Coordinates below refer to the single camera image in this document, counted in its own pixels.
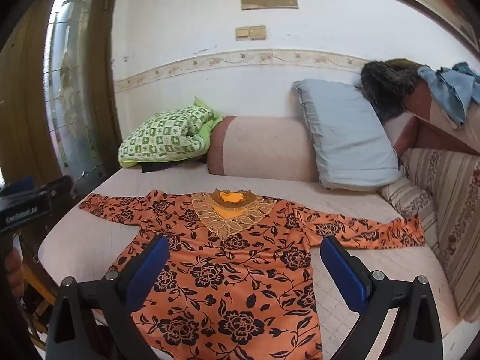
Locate dark furry cloth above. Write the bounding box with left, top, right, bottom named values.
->
left=361, top=59, right=422, bottom=122

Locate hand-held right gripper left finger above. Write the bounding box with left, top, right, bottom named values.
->
left=45, top=234, right=171, bottom=360

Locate blue cloth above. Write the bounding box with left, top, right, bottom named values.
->
left=417, top=62, right=480, bottom=130

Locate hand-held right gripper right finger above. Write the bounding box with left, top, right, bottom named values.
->
left=319, top=235, right=445, bottom=360

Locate orange floral blouse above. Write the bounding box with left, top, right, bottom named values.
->
left=79, top=188, right=426, bottom=360

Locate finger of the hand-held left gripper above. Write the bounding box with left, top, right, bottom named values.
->
left=35, top=175, right=74, bottom=207
left=7, top=177, right=34, bottom=196

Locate green patterned pillow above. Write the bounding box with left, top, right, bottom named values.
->
left=118, top=97, right=224, bottom=169

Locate person's left hand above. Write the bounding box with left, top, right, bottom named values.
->
left=5, top=245, right=25, bottom=300

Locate striped floral cushion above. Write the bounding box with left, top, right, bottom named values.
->
left=379, top=148, right=480, bottom=323

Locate pink bolster cushion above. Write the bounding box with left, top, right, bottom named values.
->
left=206, top=115, right=319, bottom=182

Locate light blue pillow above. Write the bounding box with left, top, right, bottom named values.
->
left=292, top=79, right=402, bottom=191

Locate wooden door with glass pane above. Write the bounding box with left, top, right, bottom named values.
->
left=0, top=0, right=122, bottom=211

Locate wooden chair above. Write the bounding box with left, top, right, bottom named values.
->
left=19, top=232, right=61, bottom=342

